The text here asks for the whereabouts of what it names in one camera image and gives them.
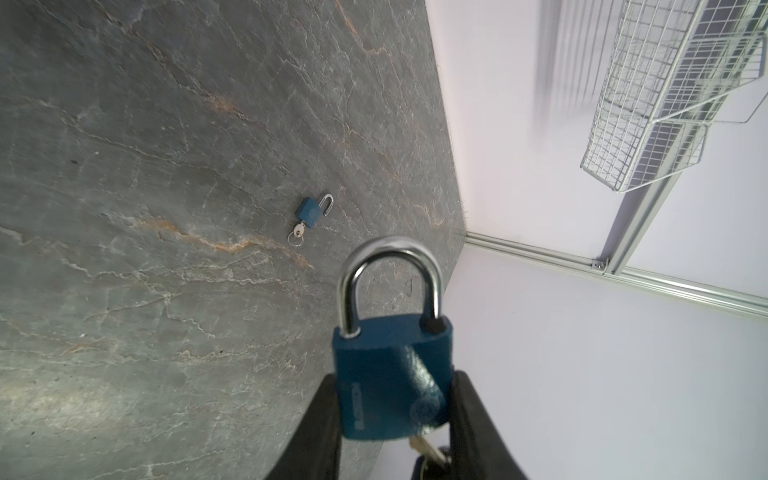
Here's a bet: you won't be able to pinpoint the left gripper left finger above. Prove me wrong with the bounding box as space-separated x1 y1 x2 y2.
266 374 342 480

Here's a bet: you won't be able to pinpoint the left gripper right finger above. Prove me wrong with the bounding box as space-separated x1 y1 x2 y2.
449 370 527 479

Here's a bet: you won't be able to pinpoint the blue padlock smaller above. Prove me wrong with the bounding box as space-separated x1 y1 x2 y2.
332 236 453 441

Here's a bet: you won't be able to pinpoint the blue padlock larger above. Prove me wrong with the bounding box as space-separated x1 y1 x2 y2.
296 193 334 228

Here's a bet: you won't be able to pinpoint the silver key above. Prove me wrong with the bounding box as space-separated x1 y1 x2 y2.
408 436 452 480
287 222 306 248

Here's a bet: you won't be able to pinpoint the aluminium frame profiles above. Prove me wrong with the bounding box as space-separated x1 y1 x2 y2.
464 173 768 319

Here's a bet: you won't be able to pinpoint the white wire divided basket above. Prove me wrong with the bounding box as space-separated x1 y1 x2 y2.
581 1 767 193

